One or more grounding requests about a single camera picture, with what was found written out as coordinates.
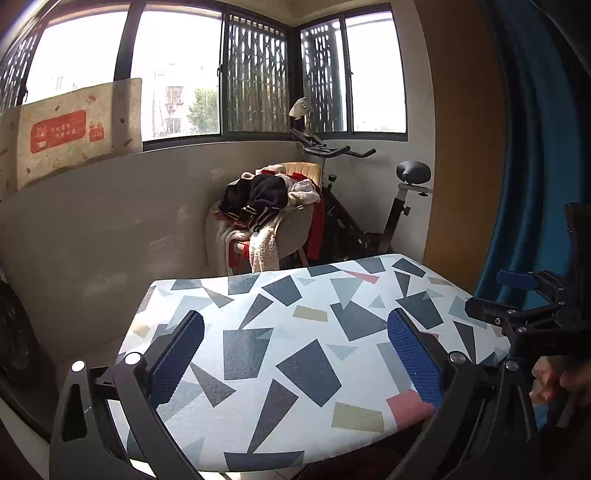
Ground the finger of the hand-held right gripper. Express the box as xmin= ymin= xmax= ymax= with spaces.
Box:
xmin=464 ymin=295 xmax=570 ymax=337
xmin=496 ymin=269 xmax=570 ymax=302

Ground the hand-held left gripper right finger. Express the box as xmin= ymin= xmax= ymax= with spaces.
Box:
xmin=387 ymin=307 xmax=539 ymax=480

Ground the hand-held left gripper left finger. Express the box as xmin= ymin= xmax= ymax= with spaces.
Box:
xmin=48 ymin=310 xmax=206 ymax=480

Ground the person's right hand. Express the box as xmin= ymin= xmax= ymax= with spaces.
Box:
xmin=529 ymin=355 xmax=591 ymax=408

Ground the wooden panel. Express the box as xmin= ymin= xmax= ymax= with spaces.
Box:
xmin=414 ymin=0 xmax=509 ymax=297

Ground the black exercise bike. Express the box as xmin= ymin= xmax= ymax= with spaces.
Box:
xmin=290 ymin=127 xmax=435 ymax=267

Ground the cream fleece blanket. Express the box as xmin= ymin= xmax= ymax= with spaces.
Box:
xmin=210 ymin=210 xmax=282 ymax=274

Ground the blue curtain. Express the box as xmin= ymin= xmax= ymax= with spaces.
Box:
xmin=475 ymin=0 xmax=591 ymax=315

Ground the red garment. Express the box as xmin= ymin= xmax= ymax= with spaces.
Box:
xmin=305 ymin=200 xmax=327 ymax=262

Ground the beige armchair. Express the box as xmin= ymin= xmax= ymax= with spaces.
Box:
xmin=205 ymin=161 xmax=324 ymax=276

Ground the black jacket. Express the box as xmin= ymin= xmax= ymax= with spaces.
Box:
xmin=218 ymin=174 xmax=290 ymax=232

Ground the white fleece garment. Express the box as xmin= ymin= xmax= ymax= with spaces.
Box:
xmin=259 ymin=164 xmax=321 ymax=208

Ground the beige printed mat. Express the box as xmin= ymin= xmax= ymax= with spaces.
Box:
xmin=0 ymin=78 xmax=144 ymax=202

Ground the black framed window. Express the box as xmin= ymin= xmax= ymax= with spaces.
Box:
xmin=0 ymin=0 xmax=409 ymax=153

